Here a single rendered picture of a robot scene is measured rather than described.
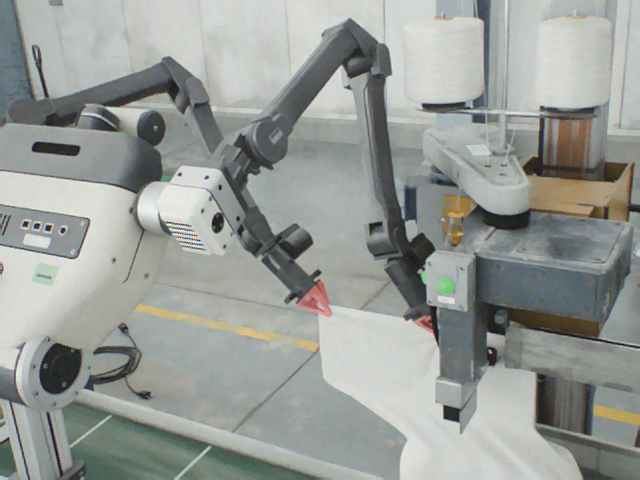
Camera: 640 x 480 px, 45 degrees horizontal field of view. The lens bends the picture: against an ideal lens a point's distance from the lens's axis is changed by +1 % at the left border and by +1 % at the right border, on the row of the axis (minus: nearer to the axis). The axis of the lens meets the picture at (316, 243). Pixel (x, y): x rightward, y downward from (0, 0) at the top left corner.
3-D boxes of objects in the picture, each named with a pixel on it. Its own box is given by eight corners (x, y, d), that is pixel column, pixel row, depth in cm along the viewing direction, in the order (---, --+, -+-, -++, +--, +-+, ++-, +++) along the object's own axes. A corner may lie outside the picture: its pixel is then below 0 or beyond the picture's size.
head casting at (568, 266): (436, 376, 149) (435, 232, 137) (477, 321, 168) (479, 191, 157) (601, 414, 134) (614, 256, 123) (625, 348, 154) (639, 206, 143)
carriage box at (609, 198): (481, 326, 174) (483, 194, 162) (523, 269, 201) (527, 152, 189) (597, 348, 162) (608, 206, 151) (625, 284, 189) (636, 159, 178)
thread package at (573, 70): (521, 110, 150) (525, 20, 144) (540, 95, 161) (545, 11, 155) (602, 113, 143) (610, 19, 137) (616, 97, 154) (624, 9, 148)
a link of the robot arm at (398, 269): (375, 266, 163) (392, 258, 159) (393, 251, 168) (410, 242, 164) (393, 293, 164) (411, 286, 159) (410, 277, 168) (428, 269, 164)
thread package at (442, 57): (391, 107, 162) (388, 22, 156) (421, 91, 175) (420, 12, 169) (468, 111, 154) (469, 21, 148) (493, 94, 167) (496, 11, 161)
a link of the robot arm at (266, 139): (325, 19, 165) (359, 2, 158) (360, 70, 171) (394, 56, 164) (213, 149, 140) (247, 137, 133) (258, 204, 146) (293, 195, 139)
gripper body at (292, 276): (324, 273, 180) (302, 250, 181) (302, 291, 172) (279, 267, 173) (310, 289, 184) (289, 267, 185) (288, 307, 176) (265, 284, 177)
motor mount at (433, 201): (414, 250, 185) (413, 185, 179) (425, 240, 190) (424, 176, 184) (534, 267, 171) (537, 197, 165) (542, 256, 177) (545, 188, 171)
